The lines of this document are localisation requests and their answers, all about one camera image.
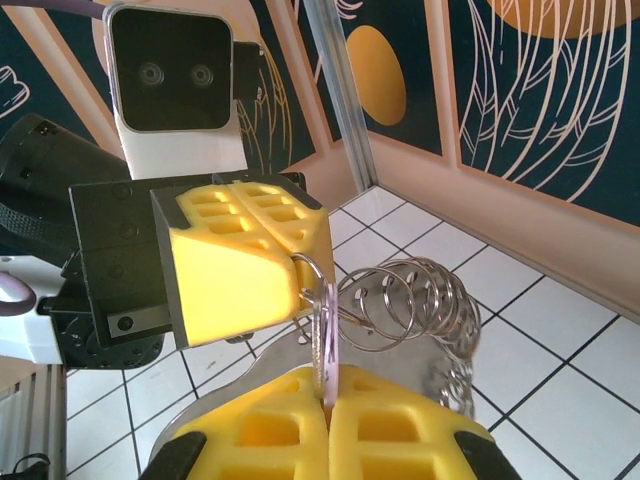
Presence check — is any silver key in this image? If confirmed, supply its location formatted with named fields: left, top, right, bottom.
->
left=308, top=279, right=343, bottom=412

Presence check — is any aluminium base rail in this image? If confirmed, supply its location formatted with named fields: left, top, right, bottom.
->
left=29, top=364, right=69, bottom=480

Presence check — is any crescent metal plate with holes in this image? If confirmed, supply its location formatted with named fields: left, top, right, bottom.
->
left=149, top=329, right=479, bottom=454

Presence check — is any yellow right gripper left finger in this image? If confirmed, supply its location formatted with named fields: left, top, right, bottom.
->
left=139, top=368, right=329, bottom=480

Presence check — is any aluminium frame post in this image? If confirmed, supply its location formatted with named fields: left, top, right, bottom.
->
left=302, top=0, right=380, bottom=190

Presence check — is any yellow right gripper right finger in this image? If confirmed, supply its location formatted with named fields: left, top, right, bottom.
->
left=329, top=364, right=519, bottom=480

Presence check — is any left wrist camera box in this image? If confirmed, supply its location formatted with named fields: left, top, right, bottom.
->
left=102, top=2, right=266, bottom=181

